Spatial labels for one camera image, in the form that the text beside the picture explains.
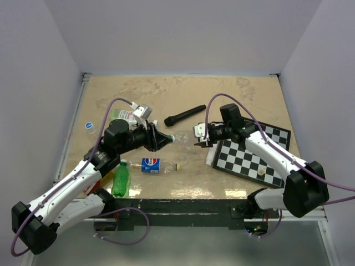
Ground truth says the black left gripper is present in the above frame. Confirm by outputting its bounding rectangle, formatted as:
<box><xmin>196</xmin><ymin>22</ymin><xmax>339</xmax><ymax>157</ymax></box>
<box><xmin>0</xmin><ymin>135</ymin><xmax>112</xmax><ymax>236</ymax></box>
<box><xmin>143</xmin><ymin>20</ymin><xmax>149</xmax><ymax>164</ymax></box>
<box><xmin>117</xmin><ymin>118</ymin><xmax>171</xmax><ymax>155</ymax></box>

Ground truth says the clear plastic bottle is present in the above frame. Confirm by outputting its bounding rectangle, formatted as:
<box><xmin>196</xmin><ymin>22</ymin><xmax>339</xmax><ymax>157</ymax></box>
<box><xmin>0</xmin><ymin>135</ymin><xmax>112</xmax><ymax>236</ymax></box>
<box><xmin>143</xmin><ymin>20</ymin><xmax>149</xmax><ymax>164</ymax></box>
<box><xmin>173</xmin><ymin>130</ymin><xmax>197</xmax><ymax>152</ymax></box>

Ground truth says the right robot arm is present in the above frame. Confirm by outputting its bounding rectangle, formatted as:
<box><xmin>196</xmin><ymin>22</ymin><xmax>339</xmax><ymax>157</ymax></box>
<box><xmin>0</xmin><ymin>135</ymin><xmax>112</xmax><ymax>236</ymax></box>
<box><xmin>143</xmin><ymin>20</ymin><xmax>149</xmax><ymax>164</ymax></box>
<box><xmin>192</xmin><ymin>104</ymin><xmax>329</xmax><ymax>218</ymax></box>

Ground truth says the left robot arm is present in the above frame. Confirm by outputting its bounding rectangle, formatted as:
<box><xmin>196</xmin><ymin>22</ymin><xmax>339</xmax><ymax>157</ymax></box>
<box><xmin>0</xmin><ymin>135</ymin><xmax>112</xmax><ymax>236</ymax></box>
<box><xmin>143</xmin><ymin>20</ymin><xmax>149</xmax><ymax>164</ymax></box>
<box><xmin>11</xmin><ymin>119</ymin><xmax>175</xmax><ymax>257</ymax></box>

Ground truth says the Pepsi bottle blue label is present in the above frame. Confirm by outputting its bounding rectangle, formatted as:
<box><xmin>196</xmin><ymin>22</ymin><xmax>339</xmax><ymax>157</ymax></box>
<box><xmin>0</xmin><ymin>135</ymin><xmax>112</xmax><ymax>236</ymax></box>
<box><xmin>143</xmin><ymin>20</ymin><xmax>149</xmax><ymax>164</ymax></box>
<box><xmin>130</xmin><ymin>157</ymin><xmax>182</xmax><ymax>175</ymax></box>

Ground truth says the clear bottle green label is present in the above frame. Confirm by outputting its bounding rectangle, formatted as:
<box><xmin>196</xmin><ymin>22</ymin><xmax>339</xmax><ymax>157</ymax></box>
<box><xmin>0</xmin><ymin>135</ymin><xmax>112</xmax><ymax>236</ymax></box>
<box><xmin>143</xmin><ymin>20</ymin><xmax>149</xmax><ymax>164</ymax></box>
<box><xmin>110</xmin><ymin>109</ymin><xmax>137</xmax><ymax>124</ymax></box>

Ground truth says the green plastic bottle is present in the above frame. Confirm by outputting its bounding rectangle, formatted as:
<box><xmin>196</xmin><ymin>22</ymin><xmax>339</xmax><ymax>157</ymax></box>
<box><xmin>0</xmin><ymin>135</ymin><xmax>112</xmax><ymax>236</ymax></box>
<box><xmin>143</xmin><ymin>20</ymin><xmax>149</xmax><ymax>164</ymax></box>
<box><xmin>111</xmin><ymin>160</ymin><xmax>130</xmax><ymax>198</ymax></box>

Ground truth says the clear bottle blue cap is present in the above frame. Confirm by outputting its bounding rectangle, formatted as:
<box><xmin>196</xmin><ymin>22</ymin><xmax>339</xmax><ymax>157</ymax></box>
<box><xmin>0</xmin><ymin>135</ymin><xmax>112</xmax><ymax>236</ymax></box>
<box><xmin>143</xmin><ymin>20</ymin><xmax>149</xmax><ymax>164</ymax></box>
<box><xmin>85</xmin><ymin>122</ymin><xmax>97</xmax><ymax>136</ymax></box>

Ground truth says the white microphone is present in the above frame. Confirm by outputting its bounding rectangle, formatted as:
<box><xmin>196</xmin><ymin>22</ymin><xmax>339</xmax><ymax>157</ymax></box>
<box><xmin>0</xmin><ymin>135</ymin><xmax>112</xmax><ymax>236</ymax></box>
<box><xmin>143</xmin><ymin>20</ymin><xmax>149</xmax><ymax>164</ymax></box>
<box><xmin>206</xmin><ymin>147</ymin><xmax>216</xmax><ymax>166</ymax></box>

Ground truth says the black microphone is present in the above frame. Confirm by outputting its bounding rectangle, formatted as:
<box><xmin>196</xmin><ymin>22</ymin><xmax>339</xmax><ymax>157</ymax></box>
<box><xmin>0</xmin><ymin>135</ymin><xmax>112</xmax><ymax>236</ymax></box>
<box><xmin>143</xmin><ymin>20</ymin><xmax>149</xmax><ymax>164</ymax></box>
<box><xmin>164</xmin><ymin>105</ymin><xmax>206</xmax><ymax>127</ymax></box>

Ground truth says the black white chessboard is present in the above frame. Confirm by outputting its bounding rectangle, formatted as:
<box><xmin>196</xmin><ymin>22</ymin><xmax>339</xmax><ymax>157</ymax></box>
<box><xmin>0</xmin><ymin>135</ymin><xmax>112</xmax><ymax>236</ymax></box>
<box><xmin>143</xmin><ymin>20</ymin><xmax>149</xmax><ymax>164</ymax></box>
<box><xmin>212</xmin><ymin>122</ymin><xmax>291</xmax><ymax>188</ymax></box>

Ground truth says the cream chess piece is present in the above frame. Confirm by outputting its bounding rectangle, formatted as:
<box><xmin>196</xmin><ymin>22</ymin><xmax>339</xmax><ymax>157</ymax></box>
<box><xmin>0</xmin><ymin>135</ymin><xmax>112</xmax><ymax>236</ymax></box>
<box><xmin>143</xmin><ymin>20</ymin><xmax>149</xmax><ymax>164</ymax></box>
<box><xmin>257</xmin><ymin>167</ymin><xmax>267</xmax><ymax>176</ymax></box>

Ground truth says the red gold snack packet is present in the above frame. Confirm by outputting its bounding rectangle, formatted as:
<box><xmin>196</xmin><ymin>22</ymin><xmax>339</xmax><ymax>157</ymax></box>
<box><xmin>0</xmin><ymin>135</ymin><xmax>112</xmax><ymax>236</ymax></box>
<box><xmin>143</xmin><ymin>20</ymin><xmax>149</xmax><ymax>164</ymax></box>
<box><xmin>83</xmin><ymin>171</ymin><xmax>114</xmax><ymax>195</ymax></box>

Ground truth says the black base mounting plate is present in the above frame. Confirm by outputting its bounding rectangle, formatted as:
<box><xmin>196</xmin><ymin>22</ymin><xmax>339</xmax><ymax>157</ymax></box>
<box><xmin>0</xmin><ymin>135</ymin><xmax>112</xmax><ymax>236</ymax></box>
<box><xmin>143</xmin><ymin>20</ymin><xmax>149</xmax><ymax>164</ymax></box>
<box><xmin>102</xmin><ymin>198</ymin><xmax>265</xmax><ymax>230</ymax></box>

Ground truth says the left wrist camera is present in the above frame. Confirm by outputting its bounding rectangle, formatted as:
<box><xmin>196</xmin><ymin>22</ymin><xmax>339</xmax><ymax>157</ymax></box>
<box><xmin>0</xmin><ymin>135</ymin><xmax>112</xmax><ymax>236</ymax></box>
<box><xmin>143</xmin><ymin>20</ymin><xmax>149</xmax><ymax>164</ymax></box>
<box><xmin>133</xmin><ymin>105</ymin><xmax>152</xmax><ymax>126</ymax></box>

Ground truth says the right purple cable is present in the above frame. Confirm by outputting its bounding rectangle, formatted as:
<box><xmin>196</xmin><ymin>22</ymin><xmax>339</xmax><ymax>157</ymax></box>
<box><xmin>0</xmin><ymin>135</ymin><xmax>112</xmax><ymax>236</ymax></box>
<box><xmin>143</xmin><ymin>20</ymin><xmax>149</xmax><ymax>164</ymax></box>
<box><xmin>204</xmin><ymin>93</ymin><xmax>355</xmax><ymax>239</ymax></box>

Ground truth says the purple cable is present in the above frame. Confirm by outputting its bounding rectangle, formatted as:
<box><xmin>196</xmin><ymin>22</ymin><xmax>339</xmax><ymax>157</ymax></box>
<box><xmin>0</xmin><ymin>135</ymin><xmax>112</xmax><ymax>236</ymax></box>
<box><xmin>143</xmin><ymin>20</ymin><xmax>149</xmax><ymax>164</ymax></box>
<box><xmin>10</xmin><ymin>98</ymin><xmax>152</xmax><ymax>256</ymax></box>
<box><xmin>204</xmin><ymin>93</ymin><xmax>355</xmax><ymax>239</ymax></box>

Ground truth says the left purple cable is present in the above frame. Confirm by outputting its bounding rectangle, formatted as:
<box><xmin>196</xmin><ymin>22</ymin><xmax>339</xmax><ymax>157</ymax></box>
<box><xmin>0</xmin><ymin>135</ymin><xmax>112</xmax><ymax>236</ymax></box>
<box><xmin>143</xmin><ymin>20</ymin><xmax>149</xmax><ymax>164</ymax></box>
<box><xmin>10</xmin><ymin>98</ymin><xmax>152</xmax><ymax>256</ymax></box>

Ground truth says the aluminium table frame rail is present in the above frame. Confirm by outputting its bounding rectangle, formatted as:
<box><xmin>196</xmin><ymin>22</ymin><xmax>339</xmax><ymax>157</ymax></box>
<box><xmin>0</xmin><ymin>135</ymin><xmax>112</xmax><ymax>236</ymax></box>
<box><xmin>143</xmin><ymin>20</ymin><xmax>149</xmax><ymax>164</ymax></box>
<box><xmin>21</xmin><ymin>72</ymin><xmax>92</xmax><ymax>266</ymax></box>

